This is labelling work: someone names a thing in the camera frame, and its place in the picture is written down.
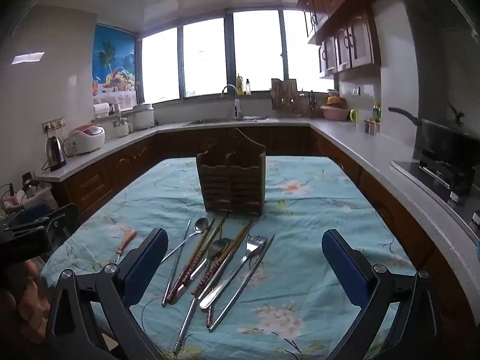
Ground steel electric kettle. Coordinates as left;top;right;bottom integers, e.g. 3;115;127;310
46;136;67;172

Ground gas stove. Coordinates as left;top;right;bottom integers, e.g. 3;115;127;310
390;149;480;229

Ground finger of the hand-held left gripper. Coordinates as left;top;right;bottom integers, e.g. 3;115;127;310
0;203;80;254

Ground white and red rice cooker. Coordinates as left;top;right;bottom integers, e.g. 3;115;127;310
67;124;106;155

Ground range hood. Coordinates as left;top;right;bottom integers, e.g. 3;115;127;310
388;0;480;68

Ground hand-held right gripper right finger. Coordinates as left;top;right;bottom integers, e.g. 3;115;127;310
322;229;443;360

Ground wooden utensil holder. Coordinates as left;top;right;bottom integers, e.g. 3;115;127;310
196;144;267;217

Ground silver fork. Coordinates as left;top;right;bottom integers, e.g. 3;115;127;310
199;235;268;309

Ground person's left hand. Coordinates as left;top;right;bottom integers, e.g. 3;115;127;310
0;262;51;346

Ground pink basin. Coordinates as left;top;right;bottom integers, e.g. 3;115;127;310
320;105;351;122

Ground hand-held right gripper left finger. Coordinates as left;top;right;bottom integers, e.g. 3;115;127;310
45;227;169;360

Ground silver long-handled spoon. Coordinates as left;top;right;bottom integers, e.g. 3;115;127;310
161;217;210;264

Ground cluttered basket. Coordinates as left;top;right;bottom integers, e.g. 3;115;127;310
0;172;58;212

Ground wall socket strip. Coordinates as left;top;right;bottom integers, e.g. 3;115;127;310
42;117;66;133

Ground white cooker pot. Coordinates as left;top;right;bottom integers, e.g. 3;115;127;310
132;103;155;130

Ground tropical picture window blind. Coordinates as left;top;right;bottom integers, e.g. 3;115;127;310
93;24;136;111

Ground small white appliance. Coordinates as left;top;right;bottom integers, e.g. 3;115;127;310
112;117;130;138

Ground wooden lower cabinets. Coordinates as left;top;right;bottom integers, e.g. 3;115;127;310
52;125;480;331

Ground blue floral tablecloth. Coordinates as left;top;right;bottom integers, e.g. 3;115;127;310
40;155;418;360

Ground orange-handled fork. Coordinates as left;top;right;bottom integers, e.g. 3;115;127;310
108;229;137;266

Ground wooden cabinets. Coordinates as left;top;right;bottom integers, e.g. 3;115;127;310
52;125;480;331
297;0;382;79

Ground steel sink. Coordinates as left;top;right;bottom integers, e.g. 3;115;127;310
184;117;280;127

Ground silver metal chopstick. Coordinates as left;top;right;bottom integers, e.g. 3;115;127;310
162;219;192;307
208;233;276;332

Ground dark metal fork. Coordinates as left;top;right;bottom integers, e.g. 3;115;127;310
173;237;234;356

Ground kitchen window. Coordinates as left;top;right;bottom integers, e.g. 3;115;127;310
140;9;334;104

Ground black wok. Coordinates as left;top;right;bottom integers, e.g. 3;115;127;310
388;103;480;166

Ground wooden upper cabinets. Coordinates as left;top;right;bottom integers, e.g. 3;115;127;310
297;0;382;79

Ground chrome kitchen faucet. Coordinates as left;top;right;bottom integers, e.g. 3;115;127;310
220;84;244;121

